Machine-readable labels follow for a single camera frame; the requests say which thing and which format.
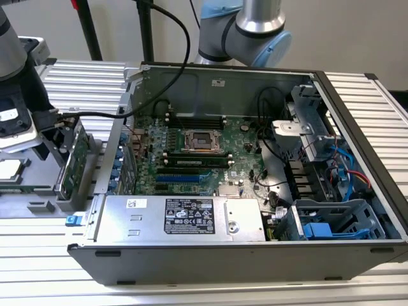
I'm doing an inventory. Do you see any long black expansion slot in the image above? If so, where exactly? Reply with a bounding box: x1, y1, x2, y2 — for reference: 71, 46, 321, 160
156, 167, 201, 175

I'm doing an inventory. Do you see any blue wire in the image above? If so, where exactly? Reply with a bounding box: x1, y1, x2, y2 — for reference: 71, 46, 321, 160
330, 143, 356, 203

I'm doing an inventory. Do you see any blue expansion slot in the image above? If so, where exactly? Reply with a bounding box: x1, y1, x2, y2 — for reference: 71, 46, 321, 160
156, 174, 200, 184

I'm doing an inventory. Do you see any grey open PC case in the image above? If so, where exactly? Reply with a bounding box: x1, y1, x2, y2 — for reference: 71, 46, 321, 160
66, 60, 408, 286

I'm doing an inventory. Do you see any green graphics card black cooler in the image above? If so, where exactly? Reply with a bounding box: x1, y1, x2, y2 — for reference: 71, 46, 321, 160
54, 116, 92, 200

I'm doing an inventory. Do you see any CPU socket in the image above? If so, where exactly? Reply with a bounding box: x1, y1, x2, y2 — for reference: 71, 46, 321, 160
180, 129, 222, 152

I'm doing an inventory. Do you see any grey parts rack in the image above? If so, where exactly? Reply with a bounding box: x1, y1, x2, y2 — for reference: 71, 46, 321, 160
0, 111, 106, 217

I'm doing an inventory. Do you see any red wire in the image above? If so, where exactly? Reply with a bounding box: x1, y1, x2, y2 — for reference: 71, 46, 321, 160
346, 170, 371, 189

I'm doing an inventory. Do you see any silver CPU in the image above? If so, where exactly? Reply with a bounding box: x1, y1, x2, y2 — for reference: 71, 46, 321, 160
0, 157, 31, 182

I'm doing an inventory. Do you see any empty blue disk carrier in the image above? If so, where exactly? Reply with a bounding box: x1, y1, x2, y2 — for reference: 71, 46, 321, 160
301, 221, 367, 240

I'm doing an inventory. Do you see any grey plastic disk bay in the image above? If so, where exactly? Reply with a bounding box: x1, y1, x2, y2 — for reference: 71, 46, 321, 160
275, 199, 388, 242

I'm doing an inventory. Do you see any black stand leg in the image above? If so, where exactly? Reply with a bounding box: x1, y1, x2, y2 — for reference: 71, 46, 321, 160
136, 0, 156, 63
75, 0, 103, 61

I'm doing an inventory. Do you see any black plastic drive bay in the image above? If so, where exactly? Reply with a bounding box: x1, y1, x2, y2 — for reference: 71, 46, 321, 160
285, 159, 329, 200

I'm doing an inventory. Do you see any silver metal drive cage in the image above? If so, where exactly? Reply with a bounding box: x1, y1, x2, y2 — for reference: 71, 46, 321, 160
270, 84, 342, 162

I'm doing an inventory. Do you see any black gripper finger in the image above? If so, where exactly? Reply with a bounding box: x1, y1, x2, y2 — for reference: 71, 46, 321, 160
57, 114, 79, 150

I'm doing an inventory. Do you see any silver power supply unit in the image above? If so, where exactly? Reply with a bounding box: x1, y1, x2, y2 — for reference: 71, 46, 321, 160
95, 194, 267, 243

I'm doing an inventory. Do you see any black camera cable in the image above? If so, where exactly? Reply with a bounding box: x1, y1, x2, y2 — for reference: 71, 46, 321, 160
59, 1, 192, 119

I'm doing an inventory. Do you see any green RAM stick white label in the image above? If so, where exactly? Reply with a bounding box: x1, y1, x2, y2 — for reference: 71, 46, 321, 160
167, 159, 230, 167

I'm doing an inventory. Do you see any green motherboard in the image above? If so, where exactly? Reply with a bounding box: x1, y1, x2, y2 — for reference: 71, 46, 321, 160
133, 114, 267, 197

